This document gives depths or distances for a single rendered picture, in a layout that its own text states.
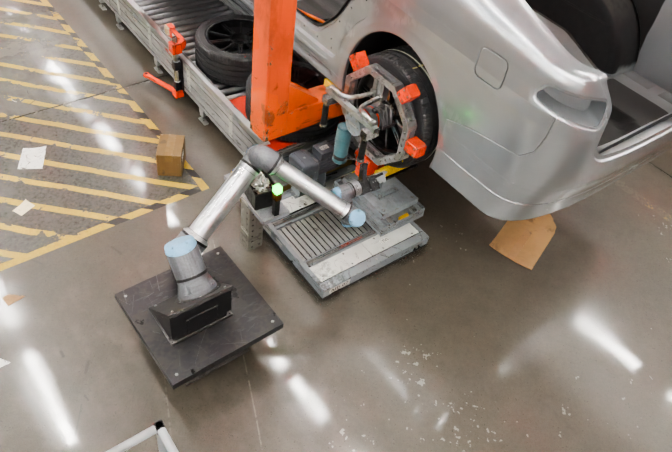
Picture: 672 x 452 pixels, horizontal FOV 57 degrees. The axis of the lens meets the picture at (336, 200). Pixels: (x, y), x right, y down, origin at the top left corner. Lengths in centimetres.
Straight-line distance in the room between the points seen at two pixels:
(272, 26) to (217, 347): 161
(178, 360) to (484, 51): 197
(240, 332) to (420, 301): 116
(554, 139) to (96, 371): 244
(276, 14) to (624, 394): 273
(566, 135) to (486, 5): 67
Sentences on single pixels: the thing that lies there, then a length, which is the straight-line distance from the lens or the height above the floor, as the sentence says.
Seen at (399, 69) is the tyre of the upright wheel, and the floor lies 116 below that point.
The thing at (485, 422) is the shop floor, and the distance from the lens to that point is 343.
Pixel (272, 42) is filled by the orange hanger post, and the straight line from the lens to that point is 337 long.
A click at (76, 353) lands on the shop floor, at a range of 350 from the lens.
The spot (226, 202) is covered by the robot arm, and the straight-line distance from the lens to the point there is 316.
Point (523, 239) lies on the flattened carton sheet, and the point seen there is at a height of 1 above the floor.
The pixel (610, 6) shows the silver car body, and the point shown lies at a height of 129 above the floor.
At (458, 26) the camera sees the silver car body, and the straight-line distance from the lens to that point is 301.
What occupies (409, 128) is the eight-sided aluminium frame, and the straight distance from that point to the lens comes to 329.
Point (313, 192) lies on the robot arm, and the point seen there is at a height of 76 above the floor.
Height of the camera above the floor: 288
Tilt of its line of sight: 44 degrees down
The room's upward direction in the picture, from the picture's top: 10 degrees clockwise
